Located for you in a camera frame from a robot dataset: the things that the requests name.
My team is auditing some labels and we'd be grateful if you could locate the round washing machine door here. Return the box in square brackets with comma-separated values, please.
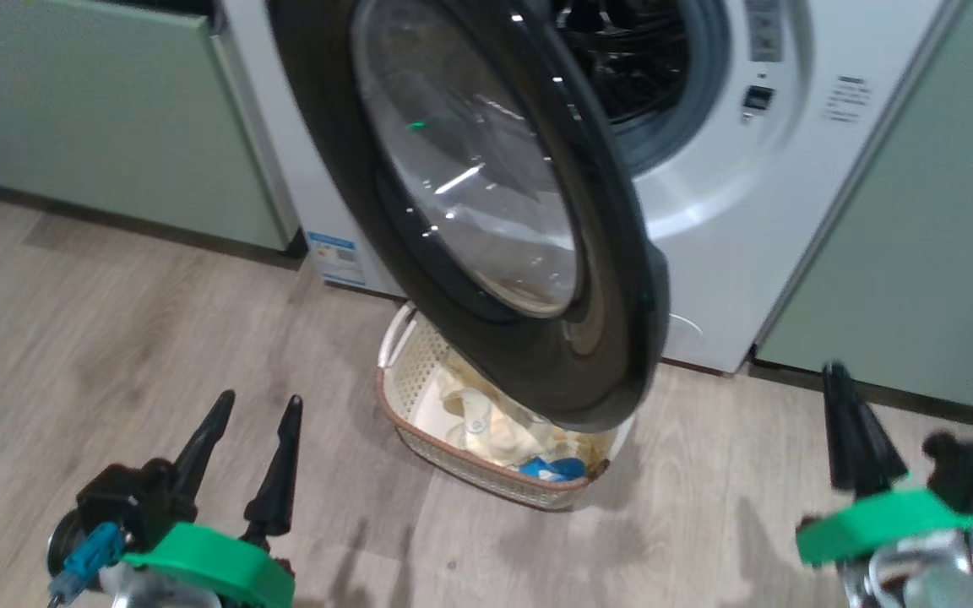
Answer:
[267, 0, 671, 433]

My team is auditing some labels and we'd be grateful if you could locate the grey rating plate sticker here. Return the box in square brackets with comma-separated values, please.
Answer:
[743, 0, 785, 62]

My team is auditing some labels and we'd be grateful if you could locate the large pale green cabinet panel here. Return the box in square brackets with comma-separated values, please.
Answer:
[753, 0, 973, 421]

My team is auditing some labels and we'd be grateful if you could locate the white front-load washing machine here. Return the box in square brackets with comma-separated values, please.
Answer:
[220, 0, 970, 375]

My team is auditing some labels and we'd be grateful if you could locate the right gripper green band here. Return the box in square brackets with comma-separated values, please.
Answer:
[795, 361, 973, 568]

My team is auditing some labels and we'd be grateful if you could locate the pale green cabinet door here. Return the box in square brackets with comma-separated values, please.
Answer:
[0, 0, 302, 254]

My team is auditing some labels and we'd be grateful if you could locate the small printed text label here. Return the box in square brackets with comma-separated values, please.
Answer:
[822, 73, 874, 124]

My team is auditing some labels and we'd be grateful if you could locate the beige cloth garment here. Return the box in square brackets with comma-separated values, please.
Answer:
[434, 361, 573, 470]

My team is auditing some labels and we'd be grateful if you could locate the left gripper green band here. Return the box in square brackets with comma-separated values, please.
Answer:
[120, 389, 305, 608]

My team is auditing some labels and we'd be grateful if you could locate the cream perforated basket brown rim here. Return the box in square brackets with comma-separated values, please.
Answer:
[376, 301, 636, 513]

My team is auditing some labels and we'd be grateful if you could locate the blue white energy label sticker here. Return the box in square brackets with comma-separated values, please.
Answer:
[305, 230, 367, 289]

